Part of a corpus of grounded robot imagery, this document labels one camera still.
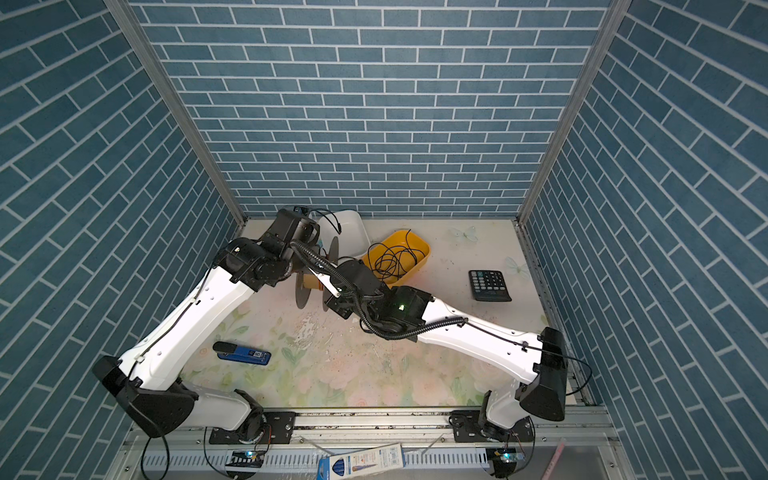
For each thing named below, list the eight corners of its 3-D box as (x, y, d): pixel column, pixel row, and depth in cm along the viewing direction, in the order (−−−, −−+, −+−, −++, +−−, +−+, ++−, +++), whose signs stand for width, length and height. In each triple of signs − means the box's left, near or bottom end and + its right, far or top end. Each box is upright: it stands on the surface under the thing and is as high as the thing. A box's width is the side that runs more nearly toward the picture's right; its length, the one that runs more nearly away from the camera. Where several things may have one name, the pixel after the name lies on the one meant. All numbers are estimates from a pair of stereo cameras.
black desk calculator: (474, 305, 99) (476, 300, 96) (468, 274, 107) (470, 268, 104) (508, 305, 99) (512, 300, 96) (500, 274, 107) (503, 268, 104)
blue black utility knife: (216, 358, 87) (209, 352, 83) (223, 346, 89) (216, 340, 86) (267, 365, 86) (262, 360, 82) (272, 353, 88) (267, 347, 84)
